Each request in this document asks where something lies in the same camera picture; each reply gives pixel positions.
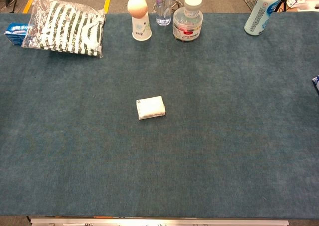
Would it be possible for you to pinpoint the blue tissue pack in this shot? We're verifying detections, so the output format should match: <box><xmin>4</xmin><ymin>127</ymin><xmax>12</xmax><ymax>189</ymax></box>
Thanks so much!
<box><xmin>3</xmin><ymin>22</ymin><xmax>33</xmax><ymax>46</ymax></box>

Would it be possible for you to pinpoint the blue and white packet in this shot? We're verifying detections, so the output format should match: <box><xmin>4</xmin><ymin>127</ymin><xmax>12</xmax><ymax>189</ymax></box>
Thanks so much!
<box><xmin>311</xmin><ymin>74</ymin><xmax>319</xmax><ymax>95</ymax></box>

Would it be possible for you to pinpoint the white paper cup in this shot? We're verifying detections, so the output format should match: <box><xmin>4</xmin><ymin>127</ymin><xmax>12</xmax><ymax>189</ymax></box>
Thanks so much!
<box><xmin>132</xmin><ymin>12</ymin><xmax>153</xmax><ymax>41</ymax></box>

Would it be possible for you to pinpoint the striped cloth in plastic bag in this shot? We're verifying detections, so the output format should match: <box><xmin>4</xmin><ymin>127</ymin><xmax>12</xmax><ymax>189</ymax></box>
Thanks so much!
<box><xmin>21</xmin><ymin>0</ymin><xmax>106</xmax><ymax>59</ymax></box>

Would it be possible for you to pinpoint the tan egg-shaped ball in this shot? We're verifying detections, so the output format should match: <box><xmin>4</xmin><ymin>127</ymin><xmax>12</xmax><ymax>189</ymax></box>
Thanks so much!
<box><xmin>127</xmin><ymin>0</ymin><xmax>149</xmax><ymax>19</ymax></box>

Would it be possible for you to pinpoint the white lotion bottle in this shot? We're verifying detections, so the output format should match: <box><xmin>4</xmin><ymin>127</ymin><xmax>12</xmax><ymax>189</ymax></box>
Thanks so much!
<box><xmin>244</xmin><ymin>0</ymin><xmax>285</xmax><ymax>36</ymax></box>

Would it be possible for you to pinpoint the clear water bottle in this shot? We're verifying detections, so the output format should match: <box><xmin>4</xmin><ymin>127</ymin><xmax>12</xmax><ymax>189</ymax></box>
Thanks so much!
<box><xmin>156</xmin><ymin>0</ymin><xmax>173</xmax><ymax>26</ymax></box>

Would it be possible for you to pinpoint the metal stool base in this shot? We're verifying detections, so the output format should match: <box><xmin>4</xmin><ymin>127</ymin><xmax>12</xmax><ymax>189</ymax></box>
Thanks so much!
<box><xmin>152</xmin><ymin>0</ymin><xmax>185</xmax><ymax>14</ymax></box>

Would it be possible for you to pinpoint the clear jar with white lid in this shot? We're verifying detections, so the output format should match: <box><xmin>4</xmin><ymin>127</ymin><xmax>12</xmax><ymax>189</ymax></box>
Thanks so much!
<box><xmin>172</xmin><ymin>0</ymin><xmax>204</xmax><ymax>40</ymax></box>

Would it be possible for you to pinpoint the aluminium table rail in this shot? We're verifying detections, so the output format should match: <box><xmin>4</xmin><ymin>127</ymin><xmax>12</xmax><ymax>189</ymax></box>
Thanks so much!
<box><xmin>30</xmin><ymin>218</ymin><xmax>290</xmax><ymax>226</ymax></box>

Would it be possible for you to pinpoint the small white box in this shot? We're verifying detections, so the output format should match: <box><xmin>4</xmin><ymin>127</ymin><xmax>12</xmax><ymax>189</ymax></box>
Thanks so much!
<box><xmin>136</xmin><ymin>96</ymin><xmax>166</xmax><ymax>121</ymax></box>

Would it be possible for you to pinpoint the blue table cloth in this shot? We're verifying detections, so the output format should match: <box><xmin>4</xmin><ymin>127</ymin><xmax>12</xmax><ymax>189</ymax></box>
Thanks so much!
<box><xmin>0</xmin><ymin>12</ymin><xmax>319</xmax><ymax>220</ymax></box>

